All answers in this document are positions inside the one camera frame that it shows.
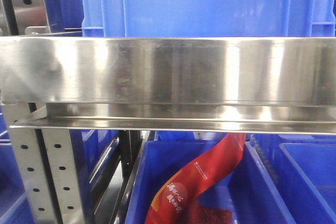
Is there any large blue plastic bin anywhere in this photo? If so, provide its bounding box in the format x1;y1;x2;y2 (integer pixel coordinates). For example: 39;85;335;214
82;0;335;37

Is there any blue bin lower shelf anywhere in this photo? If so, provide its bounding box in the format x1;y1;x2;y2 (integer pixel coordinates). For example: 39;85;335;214
125;141;295;223

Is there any blue bin lower right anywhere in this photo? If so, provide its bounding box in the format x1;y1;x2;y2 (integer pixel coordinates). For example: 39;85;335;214
250;134;335;223

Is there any red printed bag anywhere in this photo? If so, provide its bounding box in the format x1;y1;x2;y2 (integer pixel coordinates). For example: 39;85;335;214
145;133;246;223

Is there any steel perforated rack upright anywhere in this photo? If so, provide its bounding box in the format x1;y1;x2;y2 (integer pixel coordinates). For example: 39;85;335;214
2;103;94;223

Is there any steel shelf rail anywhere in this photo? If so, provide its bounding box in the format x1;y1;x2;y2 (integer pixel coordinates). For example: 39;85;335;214
1;36;335;135

